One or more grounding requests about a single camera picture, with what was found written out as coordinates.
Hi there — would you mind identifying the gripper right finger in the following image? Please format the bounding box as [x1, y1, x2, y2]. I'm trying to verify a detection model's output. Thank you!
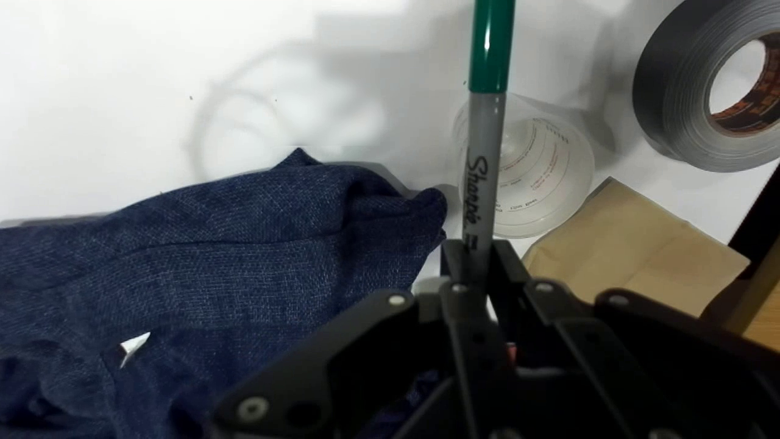
[486, 239, 780, 439]

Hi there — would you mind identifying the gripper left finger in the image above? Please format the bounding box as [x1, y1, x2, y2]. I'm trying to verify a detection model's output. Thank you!
[206, 239, 488, 439]

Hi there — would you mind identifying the green capped grey marker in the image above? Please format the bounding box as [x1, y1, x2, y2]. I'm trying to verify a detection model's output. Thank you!
[461, 0, 516, 286]

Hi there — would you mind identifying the clear plastic measuring cup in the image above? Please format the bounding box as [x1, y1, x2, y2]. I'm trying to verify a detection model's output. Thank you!
[452, 93, 595, 239]

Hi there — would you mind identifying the brown paper napkin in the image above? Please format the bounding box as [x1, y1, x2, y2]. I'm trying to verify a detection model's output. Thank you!
[522, 177, 751, 319]

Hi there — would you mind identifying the dark blue cloth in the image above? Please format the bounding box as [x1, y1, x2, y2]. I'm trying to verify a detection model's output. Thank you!
[0, 147, 449, 439]

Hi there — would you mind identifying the roll of grey duct tape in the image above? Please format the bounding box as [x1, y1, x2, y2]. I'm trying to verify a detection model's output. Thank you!
[632, 0, 780, 173]

